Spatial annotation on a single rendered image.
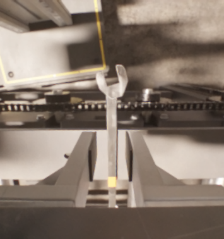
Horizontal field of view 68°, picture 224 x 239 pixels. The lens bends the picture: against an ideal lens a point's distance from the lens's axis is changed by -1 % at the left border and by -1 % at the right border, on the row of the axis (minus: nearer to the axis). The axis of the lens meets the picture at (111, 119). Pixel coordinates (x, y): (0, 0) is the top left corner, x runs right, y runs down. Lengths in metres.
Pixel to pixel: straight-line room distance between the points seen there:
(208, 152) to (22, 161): 0.31
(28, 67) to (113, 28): 0.69
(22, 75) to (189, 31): 1.25
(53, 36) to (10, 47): 0.28
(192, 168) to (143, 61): 1.19
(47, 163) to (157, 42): 1.30
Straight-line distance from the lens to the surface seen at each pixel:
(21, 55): 1.23
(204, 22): 1.62
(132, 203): 0.71
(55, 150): 0.29
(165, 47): 1.49
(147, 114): 0.57
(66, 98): 0.56
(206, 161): 0.32
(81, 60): 1.11
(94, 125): 0.50
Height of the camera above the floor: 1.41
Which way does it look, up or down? 74 degrees down
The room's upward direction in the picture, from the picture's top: 179 degrees counter-clockwise
